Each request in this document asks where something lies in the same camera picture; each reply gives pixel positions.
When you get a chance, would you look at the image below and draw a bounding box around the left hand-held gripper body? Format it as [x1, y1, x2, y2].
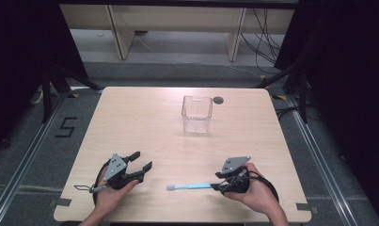
[103, 153, 145, 191]

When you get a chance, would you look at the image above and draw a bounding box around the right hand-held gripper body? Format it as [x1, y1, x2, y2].
[214, 155, 253, 194]

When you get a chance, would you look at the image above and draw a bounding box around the light blue toothbrush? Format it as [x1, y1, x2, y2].
[166, 183, 213, 192]

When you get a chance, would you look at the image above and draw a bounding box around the clear plastic container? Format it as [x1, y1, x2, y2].
[181, 95, 214, 135]

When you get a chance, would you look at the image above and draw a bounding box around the person's left hand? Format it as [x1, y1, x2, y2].
[93, 165, 140, 218]

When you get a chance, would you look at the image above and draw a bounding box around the person's right hand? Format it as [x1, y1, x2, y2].
[223, 162, 283, 218]

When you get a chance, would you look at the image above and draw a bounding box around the metal carabiner clip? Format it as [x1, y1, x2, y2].
[73, 184, 109, 194]

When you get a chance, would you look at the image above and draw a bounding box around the black tape patch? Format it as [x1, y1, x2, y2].
[295, 202, 320, 216]

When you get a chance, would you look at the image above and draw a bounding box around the black metal stand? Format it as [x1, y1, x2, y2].
[254, 59, 309, 124]
[40, 61, 104, 124]

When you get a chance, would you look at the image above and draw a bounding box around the black curtain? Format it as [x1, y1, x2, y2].
[0, 0, 88, 154]
[274, 0, 379, 220]

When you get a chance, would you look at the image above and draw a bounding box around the light wooden desk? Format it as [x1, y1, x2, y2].
[58, 3, 296, 62]

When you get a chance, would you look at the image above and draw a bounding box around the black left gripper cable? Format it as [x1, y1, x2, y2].
[92, 158, 112, 206]

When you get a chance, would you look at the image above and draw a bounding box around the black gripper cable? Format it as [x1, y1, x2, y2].
[227, 169, 280, 202]
[92, 158, 112, 206]

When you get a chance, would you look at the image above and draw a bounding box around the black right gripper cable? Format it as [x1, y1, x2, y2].
[227, 169, 280, 202]

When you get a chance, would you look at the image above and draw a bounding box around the black floor cable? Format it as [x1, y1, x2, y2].
[274, 105, 323, 122]

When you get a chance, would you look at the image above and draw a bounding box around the metal floor rail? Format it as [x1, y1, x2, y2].
[0, 89, 71, 226]
[285, 93, 364, 226]

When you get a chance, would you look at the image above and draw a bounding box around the bundle of black cables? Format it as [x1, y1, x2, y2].
[240, 7, 285, 75]

